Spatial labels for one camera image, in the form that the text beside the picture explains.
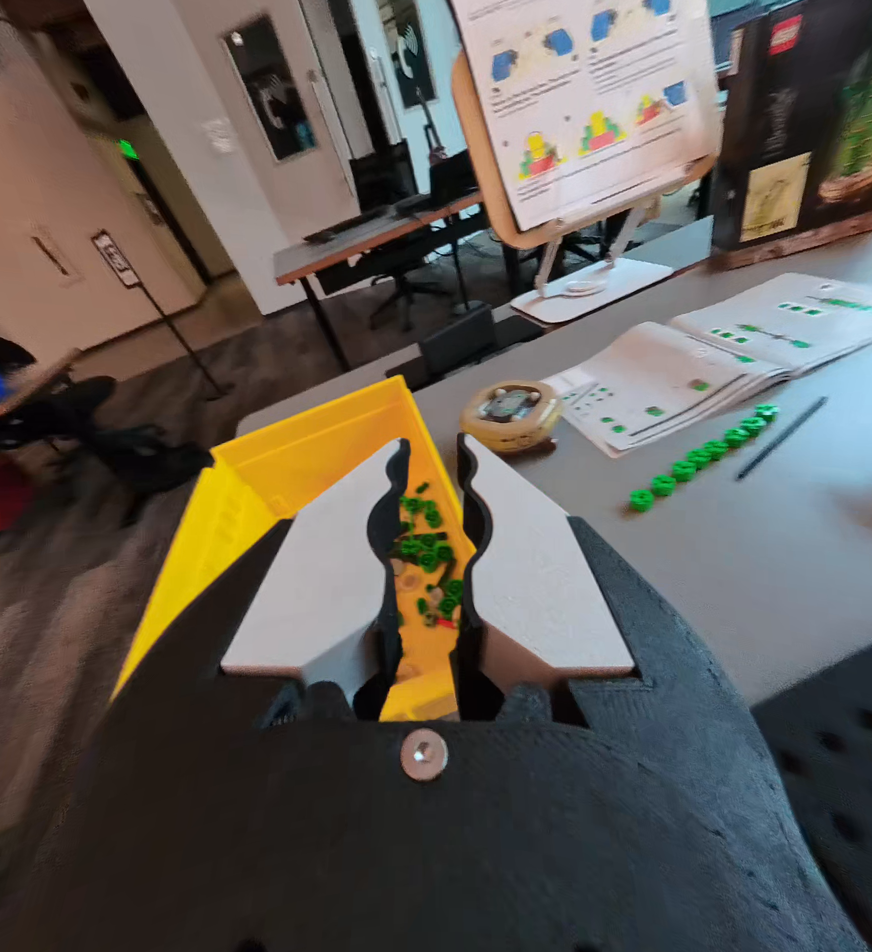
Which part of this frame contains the dark wall poster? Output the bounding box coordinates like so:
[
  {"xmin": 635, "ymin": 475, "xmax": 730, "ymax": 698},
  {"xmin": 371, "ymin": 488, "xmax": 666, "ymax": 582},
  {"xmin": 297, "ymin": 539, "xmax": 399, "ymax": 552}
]
[
  {"xmin": 220, "ymin": 15, "xmax": 318, "ymax": 163},
  {"xmin": 376, "ymin": 0, "xmax": 438, "ymax": 111}
]

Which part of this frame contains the wooden-edged office table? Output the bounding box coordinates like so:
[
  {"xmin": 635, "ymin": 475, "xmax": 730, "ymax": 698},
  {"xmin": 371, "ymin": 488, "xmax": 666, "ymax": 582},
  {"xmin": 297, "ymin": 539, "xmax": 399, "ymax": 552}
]
[{"xmin": 272, "ymin": 189, "xmax": 485, "ymax": 373}]

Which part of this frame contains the pile of small green pieces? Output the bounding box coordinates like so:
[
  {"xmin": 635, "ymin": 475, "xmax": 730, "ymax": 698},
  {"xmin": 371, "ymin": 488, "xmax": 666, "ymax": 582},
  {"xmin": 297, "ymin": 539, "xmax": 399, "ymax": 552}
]
[{"xmin": 390, "ymin": 482, "xmax": 467, "ymax": 632}]

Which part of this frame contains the black office chair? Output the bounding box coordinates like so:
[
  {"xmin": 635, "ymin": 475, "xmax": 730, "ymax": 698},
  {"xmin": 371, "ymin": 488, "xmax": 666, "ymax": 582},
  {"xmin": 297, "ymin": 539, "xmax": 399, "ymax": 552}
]
[
  {"xmin": 30, "ymin": 375, "xmax": 214, "ymax": 522},
  {"xmin": 369, "ymin": 245, "xmax": 455, "ymax": 332}
]

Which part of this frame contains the black floor sign stand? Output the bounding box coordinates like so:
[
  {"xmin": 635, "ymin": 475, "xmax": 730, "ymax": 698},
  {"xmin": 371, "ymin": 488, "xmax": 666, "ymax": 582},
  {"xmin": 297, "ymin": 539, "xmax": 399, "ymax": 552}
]
[{"xmin": 90, "ymin": 229, "xmax": 229, "ymax": 403}]

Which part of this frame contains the black chair backrest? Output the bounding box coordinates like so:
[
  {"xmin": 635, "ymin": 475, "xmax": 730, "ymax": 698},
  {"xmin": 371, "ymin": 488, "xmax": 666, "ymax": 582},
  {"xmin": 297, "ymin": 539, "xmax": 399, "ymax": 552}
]
[{"xmin": 417, "ymin": 301, "xmax": 498, "ymax": 373}]

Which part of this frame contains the white board stand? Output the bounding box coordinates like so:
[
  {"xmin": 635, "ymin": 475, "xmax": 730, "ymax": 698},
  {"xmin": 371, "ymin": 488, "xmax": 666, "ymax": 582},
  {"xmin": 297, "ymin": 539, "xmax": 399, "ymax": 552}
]
[{"xmin": 509, "ymin": 201, "xmax": 675, "ymax": 326}]

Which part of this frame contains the yellow plastic bin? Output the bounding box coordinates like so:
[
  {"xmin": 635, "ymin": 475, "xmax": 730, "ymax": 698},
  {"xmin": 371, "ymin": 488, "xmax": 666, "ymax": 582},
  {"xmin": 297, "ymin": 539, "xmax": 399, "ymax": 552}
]
[{"xmin": 112, "ymin": 375, "xmax": 478, "ymax": 722}]

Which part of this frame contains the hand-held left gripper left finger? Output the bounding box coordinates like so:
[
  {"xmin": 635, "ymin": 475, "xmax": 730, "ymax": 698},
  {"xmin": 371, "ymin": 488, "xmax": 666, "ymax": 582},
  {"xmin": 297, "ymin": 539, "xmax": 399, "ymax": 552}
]
[{"xmin": 220, "ymin": 439, "xmax": 413, "ymax": 721}]

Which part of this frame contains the dark brick set box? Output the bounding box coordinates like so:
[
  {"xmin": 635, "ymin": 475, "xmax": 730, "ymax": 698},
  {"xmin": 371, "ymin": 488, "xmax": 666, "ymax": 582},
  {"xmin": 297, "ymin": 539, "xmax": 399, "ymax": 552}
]
[{"xmin": 710, "ymin": 0, "xmax": 872, "ymax": 270}]

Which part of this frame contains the instruction booklet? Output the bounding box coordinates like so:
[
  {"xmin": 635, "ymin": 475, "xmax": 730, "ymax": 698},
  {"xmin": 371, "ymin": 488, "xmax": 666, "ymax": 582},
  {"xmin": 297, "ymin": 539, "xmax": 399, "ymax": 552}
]
[{"xmin": 544, "ymin": 271, "xmax": 872, "ymax": 458}]

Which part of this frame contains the row of green bricks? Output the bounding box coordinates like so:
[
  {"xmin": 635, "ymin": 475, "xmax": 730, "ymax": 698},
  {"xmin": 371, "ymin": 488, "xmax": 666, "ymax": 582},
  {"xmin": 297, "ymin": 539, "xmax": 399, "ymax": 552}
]
[{"xmin": 628, "ymin": 402, "xmax": 781, "ymax": 514}]

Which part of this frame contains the tan brick-built pot model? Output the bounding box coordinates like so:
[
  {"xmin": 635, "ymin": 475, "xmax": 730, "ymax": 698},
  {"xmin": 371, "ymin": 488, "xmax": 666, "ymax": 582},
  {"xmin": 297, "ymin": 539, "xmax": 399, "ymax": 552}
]
[{"xmin": 460, "ymin": 381, "xmax": 562, "ymax": 456}]

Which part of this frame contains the black monitor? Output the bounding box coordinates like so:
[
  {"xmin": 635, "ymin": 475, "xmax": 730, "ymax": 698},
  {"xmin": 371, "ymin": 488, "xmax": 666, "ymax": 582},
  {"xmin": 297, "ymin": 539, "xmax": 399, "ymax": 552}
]
[
  {"xmin": 348, "ymin": 141, "xmax": 421, "ymax": 213},
  {"xmin": 429, "ymin": 149, "xmax": 479, "ymax": 203}
]

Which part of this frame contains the black axle rod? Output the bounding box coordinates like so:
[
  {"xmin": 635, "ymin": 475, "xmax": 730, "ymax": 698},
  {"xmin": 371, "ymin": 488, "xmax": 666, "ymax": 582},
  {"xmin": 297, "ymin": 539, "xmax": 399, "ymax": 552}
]
[{"xmin": 736, "ymin": 396, "xmax": 830, "ymax": 480}]

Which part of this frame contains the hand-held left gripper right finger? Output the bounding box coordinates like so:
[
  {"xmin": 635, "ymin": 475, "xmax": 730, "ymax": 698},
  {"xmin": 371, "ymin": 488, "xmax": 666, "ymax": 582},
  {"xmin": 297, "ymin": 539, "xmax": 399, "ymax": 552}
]
[{"xmin": 451, "ymin": 433, "xmax": 638, "ymax": 721}]

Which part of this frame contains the grey desk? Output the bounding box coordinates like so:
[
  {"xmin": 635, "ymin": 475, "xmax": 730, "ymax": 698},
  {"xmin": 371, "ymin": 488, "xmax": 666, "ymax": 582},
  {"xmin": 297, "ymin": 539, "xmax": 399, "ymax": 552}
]
[{"xmin": 235, "ymin": 164, "xmax": 872, "ymax": 708}]

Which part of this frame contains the printed instruction sheet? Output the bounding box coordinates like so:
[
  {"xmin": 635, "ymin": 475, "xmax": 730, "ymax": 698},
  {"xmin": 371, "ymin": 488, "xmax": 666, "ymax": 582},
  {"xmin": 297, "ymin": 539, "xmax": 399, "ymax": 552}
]
[{"xmin": 447, "ymin": 0, "xmax": 721, "ymax": 232}]

